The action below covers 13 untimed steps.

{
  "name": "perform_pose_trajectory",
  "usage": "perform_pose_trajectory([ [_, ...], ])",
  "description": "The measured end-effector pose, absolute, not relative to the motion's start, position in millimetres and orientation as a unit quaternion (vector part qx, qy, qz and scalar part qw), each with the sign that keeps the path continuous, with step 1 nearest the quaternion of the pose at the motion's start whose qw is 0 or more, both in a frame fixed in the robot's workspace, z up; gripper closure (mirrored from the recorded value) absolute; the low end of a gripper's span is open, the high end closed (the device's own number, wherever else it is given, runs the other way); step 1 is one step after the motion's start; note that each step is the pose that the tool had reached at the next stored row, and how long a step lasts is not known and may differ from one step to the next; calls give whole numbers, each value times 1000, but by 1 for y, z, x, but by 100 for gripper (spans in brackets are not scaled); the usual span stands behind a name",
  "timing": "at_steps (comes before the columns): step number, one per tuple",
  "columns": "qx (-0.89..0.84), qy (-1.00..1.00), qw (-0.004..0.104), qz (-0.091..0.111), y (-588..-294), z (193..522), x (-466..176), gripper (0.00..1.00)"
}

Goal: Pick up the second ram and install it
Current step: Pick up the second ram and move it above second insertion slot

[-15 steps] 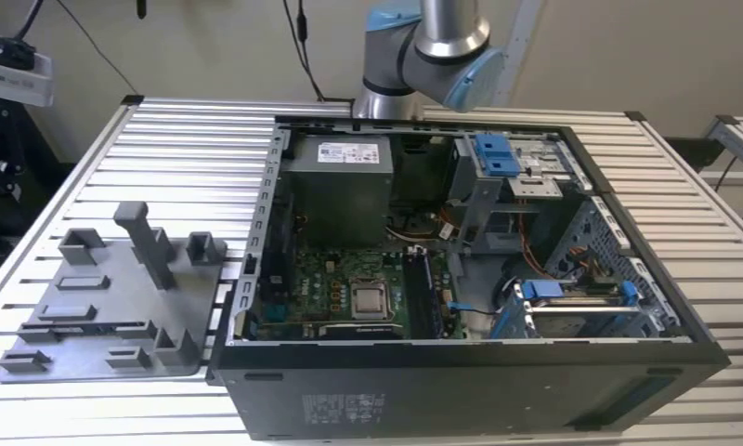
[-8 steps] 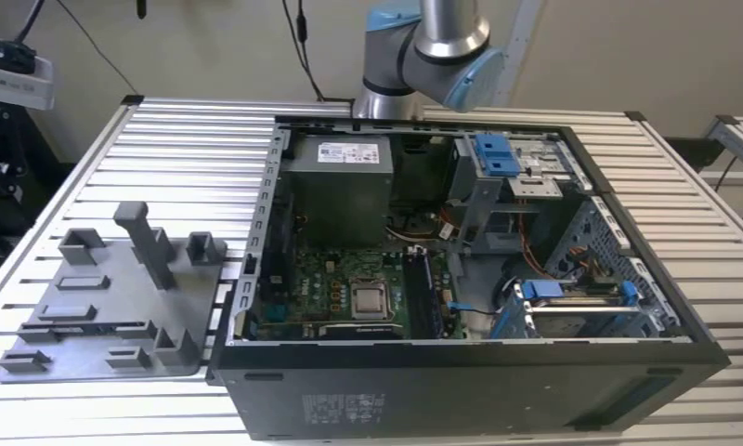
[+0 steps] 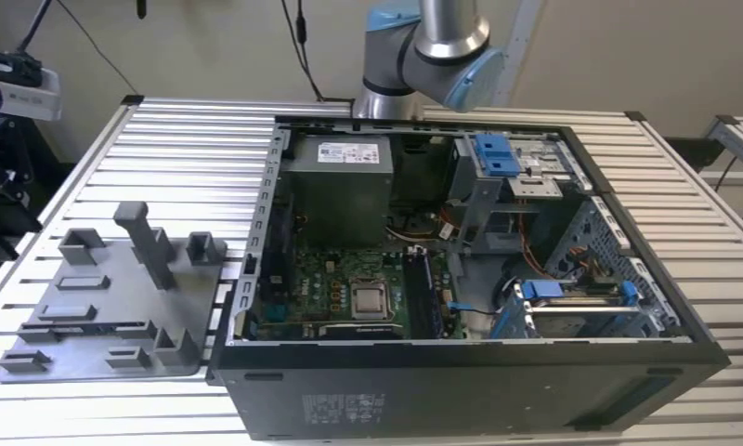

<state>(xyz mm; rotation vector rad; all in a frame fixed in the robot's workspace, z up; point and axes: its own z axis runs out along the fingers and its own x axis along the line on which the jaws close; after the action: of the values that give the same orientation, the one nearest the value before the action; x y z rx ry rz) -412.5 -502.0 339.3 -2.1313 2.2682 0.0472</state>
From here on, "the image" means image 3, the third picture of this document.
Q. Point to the hard disk in blue carrier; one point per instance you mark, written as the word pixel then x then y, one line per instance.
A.
pixel 542 289

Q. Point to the grey power supply unit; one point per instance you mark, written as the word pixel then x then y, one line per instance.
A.
pixel 337 204

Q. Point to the silver CPU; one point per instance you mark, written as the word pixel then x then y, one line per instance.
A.
pixel 370 303

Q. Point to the black graphics card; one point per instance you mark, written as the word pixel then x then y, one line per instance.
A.
pixel 362 330

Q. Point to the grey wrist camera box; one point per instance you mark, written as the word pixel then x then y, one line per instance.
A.
pixel 33 95

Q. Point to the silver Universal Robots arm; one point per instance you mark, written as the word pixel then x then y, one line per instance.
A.
pixel 446 28

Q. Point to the perforated steel disk cage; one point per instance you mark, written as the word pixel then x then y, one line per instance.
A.
pixel 594 227

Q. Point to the green motherboard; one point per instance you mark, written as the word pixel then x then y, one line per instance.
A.
pixel 322 269

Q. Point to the grey plastic parts rack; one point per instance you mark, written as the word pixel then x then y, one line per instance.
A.
pixel 117 288

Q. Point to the blue drive latch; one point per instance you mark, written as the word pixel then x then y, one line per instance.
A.
pixel 501 166
pixel 490 144

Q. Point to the black PC case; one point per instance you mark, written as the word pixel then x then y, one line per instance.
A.
pixel 409 390

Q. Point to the grey metal drive cage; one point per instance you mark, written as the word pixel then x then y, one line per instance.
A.
pixel 479 200

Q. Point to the installed RAM stick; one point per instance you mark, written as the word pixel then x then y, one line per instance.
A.
pixel 433 306

